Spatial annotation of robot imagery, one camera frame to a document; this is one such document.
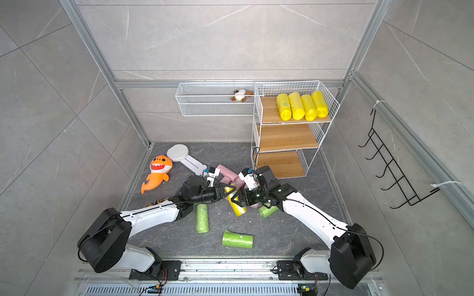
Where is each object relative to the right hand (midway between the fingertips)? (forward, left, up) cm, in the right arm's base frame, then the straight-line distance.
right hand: (238, 197), depth 78 cm
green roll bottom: (-14, +4, -12) cm, 18 cm away
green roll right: (-2, -13, -12) cm, 18 cm away
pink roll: (+15, +7, -10) cm, 19 cm away
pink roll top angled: (+21, +6, -12) cm, 25 cm away
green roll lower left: (-4, +18, -12) cm, 22 cm away
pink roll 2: (+15, 0, -12) cm, 19 cm away
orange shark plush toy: (+23, +43, -7) cm, 50 cm away
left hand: (+3, +1, +3) cm, 5 cm away
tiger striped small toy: (+5, +42, -13) cm, 44 cm away
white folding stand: (+37, +36, -12) cm, 53 cm away
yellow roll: (-5, 0, -1) cm, 5 cm away
